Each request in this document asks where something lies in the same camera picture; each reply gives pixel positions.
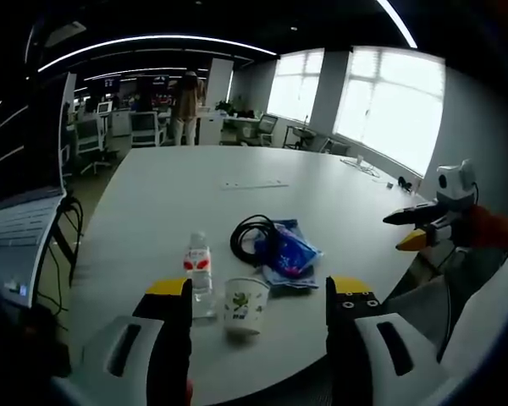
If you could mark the white paper cup green print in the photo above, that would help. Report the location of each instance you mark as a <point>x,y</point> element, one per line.
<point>244,306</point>

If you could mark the clear water bottle red label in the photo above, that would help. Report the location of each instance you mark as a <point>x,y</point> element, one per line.
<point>200,270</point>

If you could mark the blue plastic packet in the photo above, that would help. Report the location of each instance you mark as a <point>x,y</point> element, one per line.
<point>294,254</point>

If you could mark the person's grey trouser legs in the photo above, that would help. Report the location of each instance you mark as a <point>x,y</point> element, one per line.
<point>482,287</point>

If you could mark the grey office chair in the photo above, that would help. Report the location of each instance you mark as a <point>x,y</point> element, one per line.
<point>267,124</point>

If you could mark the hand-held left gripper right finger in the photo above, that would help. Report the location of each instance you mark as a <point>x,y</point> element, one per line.
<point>355,334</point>

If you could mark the person's left hand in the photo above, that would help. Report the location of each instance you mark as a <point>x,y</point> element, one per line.
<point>189,393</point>

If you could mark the small black object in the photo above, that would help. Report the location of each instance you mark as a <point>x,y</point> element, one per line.
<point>404,183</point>

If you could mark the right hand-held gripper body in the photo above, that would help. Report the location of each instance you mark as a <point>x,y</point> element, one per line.
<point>453,182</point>

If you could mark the green potted plant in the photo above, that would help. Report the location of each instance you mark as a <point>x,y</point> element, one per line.
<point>223,106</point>

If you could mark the white mesh office chair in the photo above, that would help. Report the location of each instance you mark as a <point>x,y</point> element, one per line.
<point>145,127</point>
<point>89,139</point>

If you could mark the white table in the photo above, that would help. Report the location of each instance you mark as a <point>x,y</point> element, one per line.
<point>173,211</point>

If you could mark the silver laptop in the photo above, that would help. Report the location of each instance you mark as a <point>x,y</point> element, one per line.
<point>21,220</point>

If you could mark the white table socket strip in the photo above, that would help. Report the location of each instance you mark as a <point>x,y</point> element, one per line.
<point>254,184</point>

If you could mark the white monitor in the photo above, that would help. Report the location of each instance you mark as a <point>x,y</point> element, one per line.
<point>104,107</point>

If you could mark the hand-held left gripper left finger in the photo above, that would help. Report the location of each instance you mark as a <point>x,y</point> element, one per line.
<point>161,338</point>

